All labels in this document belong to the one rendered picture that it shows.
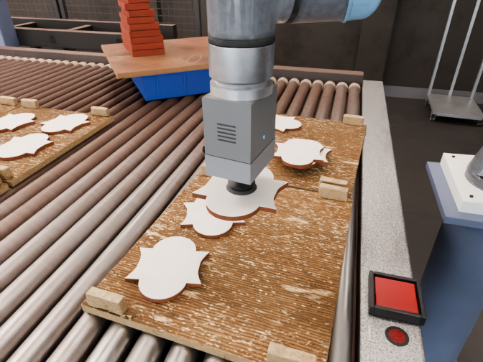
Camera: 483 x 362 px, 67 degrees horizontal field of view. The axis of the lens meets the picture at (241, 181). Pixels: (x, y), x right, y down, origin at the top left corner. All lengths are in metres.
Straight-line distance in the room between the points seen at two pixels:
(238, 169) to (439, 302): 0.88
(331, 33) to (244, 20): 4.06
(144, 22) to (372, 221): 1.10
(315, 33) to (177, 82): 3.20
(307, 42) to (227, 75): 4.08
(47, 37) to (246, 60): 2.05
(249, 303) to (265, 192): 0.17
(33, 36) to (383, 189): 2.07
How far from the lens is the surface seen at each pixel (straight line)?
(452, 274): 1.14
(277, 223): 0.70
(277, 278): 0.59
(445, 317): 1.24
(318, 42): 4.47
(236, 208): 0.47
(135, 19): 1.51
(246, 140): 0.42
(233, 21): 0.40
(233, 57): 0.40
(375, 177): 0.93
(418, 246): 2.27
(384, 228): 0.76
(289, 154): 0.86
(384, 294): 0.62
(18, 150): 1.09
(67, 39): 2.31
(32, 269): 0.72
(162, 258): 0.62
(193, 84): 1.41
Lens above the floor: 1.36
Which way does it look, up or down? 32 degrees down
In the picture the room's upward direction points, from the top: straight up
